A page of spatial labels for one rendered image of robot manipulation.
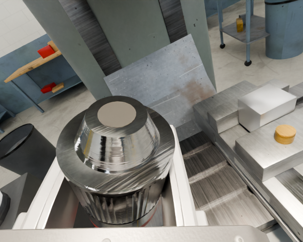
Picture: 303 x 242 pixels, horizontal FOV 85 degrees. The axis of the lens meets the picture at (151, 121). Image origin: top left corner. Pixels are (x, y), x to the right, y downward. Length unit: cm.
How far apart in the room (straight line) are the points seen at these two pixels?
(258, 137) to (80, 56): 50
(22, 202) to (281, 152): 37
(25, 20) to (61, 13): 407
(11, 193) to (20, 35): 446
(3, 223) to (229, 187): 36
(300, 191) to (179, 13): 51
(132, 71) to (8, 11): 423
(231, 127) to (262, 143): 9
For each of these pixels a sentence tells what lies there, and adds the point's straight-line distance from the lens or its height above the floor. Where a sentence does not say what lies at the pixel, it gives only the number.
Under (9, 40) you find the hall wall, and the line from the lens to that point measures 481.
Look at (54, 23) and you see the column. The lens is 57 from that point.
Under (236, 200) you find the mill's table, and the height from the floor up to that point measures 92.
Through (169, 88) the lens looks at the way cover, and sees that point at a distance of 58.
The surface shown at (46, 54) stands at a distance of 405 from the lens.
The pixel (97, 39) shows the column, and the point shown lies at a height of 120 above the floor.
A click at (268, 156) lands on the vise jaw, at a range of 28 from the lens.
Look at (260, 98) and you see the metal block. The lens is 32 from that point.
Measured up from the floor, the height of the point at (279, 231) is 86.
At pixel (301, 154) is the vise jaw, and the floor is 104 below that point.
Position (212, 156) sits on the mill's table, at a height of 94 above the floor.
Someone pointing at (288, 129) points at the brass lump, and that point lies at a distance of 29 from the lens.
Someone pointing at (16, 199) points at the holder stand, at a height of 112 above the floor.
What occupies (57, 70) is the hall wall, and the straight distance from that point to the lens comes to 472.
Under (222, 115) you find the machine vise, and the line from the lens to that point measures 33.
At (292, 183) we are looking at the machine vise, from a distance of 31.
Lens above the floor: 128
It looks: 38 degrees down
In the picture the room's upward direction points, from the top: 28 degrees counter-clockwise
